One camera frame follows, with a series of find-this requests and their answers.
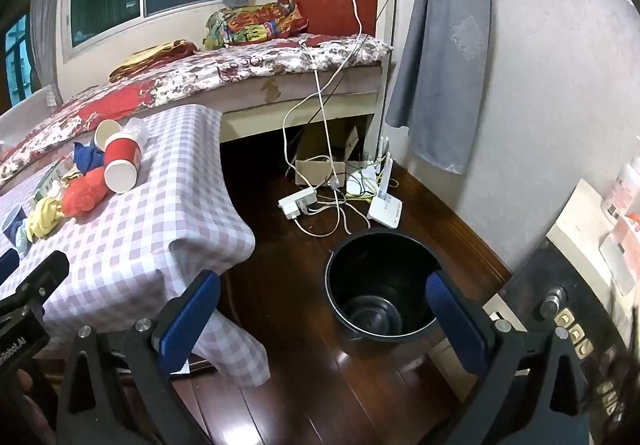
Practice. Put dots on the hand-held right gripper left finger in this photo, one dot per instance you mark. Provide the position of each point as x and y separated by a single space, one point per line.
192 320

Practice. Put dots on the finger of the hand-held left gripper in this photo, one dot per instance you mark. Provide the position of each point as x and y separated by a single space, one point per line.
40 277
6 265

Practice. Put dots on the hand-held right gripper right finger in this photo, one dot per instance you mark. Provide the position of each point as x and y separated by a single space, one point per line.
455 320

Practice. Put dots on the blue paper cup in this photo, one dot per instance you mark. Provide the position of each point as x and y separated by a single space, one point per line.
11 225

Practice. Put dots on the pale yellow cloth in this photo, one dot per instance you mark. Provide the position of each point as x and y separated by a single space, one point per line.
45 220

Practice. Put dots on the red plastic bag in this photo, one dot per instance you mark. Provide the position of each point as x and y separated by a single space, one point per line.
82 195

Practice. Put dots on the green milk carton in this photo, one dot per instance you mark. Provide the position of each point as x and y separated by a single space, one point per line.
50 180

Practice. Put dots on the black plastic bin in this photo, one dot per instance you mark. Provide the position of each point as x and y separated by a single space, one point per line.
370 270

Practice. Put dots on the blue towel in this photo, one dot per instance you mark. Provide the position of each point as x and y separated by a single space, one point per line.
89 157

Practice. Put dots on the red paper cup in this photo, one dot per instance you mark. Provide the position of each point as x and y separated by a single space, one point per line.
120 157

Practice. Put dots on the white paper cup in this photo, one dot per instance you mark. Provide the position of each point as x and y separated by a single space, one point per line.
107 135

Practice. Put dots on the clear plastic bag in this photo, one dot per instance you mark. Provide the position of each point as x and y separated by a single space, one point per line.
136 130

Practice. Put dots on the cream box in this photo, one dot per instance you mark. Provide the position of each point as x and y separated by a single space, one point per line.
500 307

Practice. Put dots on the white paper sheet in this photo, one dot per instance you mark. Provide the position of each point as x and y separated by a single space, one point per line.
181 367

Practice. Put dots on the checkered tablecloth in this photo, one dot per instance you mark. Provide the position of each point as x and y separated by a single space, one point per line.
150 225

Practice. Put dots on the white router with antennas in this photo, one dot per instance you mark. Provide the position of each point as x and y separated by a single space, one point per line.
385 212

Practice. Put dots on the cream board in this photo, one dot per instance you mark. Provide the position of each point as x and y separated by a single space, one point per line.
575 225

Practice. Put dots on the white power strip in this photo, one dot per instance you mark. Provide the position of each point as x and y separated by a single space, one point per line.
297 202

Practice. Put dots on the white modem box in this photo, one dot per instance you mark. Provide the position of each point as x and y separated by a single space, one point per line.
357 182

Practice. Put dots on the orange and white packet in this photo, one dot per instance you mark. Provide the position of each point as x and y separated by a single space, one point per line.
622 250

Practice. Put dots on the cardboard box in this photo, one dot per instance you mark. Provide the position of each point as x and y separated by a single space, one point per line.
312 170

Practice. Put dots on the narrow window beside door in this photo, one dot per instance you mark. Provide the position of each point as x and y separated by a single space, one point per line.
17 60

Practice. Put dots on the white pump bottle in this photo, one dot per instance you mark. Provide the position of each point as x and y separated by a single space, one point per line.
622 190

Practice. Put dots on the folded yellow red blanket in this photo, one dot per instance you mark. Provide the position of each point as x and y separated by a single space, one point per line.
150 57

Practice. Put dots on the floral bedspread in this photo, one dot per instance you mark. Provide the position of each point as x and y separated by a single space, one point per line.
200 70

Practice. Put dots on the long grey patterned curtain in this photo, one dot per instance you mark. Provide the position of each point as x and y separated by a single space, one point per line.
440 50

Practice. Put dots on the colourful patterned pillow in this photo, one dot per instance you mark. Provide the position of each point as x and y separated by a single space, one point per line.
250 25

